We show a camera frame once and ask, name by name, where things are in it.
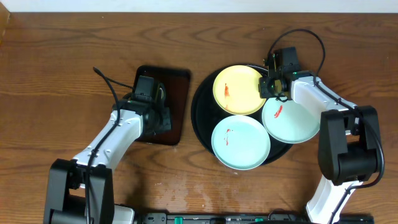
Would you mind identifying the light blue plate front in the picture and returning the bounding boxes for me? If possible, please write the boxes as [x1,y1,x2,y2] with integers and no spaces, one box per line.
[211,115,271,170]

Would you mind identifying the black rectangular tray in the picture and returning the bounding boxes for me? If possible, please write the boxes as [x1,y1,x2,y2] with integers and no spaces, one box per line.
[132,65,190,146]

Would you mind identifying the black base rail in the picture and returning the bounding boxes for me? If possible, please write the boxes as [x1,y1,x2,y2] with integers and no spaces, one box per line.
[136,212,376,224]

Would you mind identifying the pale green plate right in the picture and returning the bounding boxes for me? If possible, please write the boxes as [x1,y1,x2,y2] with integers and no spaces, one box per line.
[261,98,320,144]

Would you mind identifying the yellow plate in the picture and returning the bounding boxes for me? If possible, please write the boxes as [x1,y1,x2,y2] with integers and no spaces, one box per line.
[212,65,266,115]

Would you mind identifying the black round tray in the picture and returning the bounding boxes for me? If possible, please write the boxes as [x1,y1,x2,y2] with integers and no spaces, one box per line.
[191,63,293,166]

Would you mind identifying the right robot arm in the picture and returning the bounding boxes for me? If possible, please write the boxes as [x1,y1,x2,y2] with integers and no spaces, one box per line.
[258,71,385,223]

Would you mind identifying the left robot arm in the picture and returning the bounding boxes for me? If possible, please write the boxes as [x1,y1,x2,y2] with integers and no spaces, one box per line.
[44,88,172,223]

